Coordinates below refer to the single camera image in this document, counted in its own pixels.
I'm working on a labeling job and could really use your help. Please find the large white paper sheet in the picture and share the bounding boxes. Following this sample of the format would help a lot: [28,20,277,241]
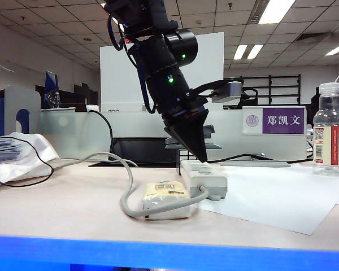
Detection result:
[197,165,339,236]

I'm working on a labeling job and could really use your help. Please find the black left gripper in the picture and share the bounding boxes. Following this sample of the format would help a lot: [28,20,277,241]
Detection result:
[157,90,209,164]

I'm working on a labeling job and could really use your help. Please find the blue crystal trophy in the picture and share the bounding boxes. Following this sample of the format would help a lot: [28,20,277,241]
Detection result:
[44,71,62,110]

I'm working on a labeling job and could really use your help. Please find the black background cabinets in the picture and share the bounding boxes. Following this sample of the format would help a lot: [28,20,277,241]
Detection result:
[35,83,99,111]

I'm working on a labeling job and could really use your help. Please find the small double ceiling light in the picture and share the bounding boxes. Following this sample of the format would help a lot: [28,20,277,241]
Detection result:
[233,44,264,61]

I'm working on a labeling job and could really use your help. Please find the white power strip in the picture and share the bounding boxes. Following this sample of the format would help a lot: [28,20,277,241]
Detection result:
[179,159,229,202]

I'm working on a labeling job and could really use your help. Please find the clear plastic water bottle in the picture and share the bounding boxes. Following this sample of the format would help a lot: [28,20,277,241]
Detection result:
[312,82,339,176]

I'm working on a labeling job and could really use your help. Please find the black office chair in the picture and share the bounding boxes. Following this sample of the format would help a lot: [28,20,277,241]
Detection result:
[237,84,259,110]

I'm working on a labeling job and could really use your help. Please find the purple white name plate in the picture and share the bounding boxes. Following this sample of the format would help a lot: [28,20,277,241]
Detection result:
[242,106,306,136]

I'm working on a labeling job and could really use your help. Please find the thick black cable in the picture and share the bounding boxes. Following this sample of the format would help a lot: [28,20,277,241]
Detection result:
[88,110,115,161]

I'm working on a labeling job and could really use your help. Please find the white board panel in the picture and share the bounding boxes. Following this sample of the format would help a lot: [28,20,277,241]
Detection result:
[99,32,225,113]

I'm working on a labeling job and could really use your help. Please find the grey metal bookend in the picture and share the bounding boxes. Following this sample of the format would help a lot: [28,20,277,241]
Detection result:
[5,86,42,136]

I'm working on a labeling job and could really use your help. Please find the grey frosted desk partition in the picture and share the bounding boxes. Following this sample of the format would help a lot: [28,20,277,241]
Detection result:
[39,108,307,163]

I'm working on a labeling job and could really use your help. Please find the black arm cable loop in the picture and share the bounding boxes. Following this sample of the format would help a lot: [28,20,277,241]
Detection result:
[107,15,159,114]

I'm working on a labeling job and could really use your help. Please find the black cable on desk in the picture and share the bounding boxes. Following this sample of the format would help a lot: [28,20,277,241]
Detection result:
[207,153,314,165]

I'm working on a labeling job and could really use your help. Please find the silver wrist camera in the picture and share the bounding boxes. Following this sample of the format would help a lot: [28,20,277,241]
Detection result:
[211,81,244,103]

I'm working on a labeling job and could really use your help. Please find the white tissue pack yellow label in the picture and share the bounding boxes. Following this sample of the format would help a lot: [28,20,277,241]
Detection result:
[142,181,192,220]

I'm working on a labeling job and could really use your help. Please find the grey power strip cable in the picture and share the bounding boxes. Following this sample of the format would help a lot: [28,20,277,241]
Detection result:
[54,151,210,218]

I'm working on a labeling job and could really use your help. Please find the grey stapler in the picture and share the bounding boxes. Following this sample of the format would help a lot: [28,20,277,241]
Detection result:
[164,124,223,150]

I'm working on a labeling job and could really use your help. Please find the white printed plastic bag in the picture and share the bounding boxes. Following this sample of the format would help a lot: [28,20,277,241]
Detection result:
[0,132,62,190]

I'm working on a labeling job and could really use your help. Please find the black desk tray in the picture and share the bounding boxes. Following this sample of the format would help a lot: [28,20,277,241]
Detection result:
[89,137,181,169]

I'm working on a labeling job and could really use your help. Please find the wide ceiling light panel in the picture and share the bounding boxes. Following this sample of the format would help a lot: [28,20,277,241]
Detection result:
[258,0,297,25]

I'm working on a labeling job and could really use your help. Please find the thin black cable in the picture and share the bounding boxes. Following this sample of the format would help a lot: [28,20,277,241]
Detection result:
[0,137,55,188]

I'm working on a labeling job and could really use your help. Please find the black shelf rack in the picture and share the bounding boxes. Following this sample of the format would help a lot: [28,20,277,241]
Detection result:
[223,75,302,110]

